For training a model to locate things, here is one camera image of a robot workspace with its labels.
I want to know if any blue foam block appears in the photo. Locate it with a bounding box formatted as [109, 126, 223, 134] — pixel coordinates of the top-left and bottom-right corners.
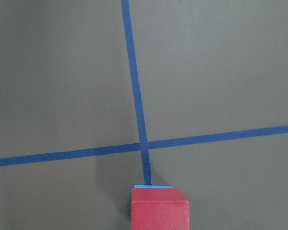
[134, 185, 173, 189]

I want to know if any red foam block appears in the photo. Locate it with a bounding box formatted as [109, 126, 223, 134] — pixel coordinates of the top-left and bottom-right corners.
[131, 188, 190, 230]

